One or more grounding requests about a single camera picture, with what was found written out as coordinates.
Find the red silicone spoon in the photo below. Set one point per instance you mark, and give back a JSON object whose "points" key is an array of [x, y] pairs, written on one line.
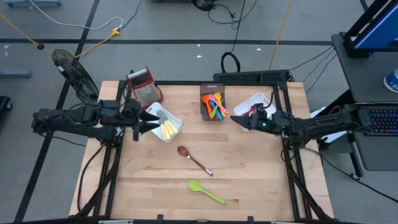
{"points": [[250, 111]]}

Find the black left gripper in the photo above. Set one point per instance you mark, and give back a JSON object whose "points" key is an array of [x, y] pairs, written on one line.
{"points": [[132, 116]]}

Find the black backlit keyboard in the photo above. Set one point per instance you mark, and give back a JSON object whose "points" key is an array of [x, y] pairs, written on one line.
{"points": [[381, 121]]}

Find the blue silicone spatula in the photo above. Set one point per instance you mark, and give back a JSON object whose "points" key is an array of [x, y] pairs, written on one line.
{"points": [[220, 116]]}

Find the black floor fan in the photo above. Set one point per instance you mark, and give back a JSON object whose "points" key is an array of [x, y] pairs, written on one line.
{"points": [[77, 77]]}

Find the red metal box grater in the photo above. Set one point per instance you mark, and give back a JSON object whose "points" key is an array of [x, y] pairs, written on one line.
{"points": [[146, 93]]}

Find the orange silicone spatula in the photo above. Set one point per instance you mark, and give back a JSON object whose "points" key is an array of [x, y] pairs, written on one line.
{"points": [[205, 101]]}

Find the yellow silicone spatula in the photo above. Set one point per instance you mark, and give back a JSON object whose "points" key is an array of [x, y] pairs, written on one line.
{"points": [[218, 97]]}

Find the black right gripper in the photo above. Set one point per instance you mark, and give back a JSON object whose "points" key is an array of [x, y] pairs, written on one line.
{"points": [[264, 124]]}

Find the black perforated metal box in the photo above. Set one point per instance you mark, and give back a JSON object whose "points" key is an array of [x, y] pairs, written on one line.
{"points": [[248, 76]]}

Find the grey translucent plastic bin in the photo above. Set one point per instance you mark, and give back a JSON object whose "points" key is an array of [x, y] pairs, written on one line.
{"points": [[203, 90]]}

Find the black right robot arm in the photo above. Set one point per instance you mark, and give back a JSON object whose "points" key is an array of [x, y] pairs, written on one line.
{"points": [[311, 124]]}

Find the black aluminium table frame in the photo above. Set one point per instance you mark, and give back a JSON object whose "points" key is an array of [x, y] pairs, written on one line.
{"points": [[164, 82]]}

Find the black round floor knob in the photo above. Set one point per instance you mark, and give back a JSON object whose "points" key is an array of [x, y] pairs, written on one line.
{"points": [[39, 46]]}

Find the red silicone spatula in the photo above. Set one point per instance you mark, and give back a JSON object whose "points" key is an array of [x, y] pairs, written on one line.
{"points": [[216, 117]]}

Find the brown wooden spoon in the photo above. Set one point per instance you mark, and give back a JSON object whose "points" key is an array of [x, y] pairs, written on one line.
{"points": [[183, 151]]}

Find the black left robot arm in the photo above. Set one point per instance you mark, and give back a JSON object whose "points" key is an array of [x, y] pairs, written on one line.
{"points": [[77, 119]]}

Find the black computer monitor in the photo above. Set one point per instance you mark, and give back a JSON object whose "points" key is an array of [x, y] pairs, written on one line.
{"points": [[379, 31]]}

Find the green silicone spoon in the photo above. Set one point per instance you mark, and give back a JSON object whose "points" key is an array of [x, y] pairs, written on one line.
{"points": [[194, 185]]}

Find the grey computer cart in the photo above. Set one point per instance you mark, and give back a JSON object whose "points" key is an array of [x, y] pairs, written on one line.
{"points": [[363, 77]]}

